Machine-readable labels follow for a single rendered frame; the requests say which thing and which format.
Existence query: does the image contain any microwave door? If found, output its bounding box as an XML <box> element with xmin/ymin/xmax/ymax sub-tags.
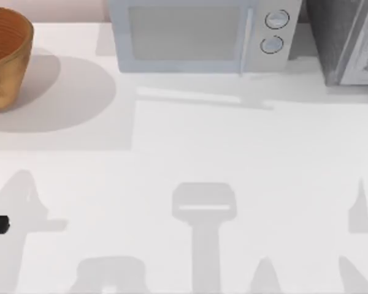
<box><xmin>106</xmin><ymin>0</ymin><xmax>253</xmax><ymax>74</ymax></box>

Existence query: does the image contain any pale microwave oven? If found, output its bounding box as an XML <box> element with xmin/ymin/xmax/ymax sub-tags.
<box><xmin>105</xmin><ymin>0</ymin><xmax>304</xmax><ymax>75</ymax></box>

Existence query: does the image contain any microwave knob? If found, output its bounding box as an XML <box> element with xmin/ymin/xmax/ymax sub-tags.
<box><xmin>264</xmin><ymin>9</ymin><xmax>291</xmax><ymax>30</ymax></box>
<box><xmin>259</xmin><ymin>34</ymin><xmax>285</xmax><ymax>55</ymax></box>

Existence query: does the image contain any brown woven basket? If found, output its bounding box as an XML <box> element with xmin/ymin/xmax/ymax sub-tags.
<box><xmin>0</xmin><ymin>4</ymin><xmax>35</xmax><ymax>113</ymax></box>

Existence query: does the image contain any microwave door handle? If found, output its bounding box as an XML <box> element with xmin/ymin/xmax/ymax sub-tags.
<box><xmin>239</xmin><ymin>8</ymin><xmax>254</xmax><ymax>77</ymax></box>

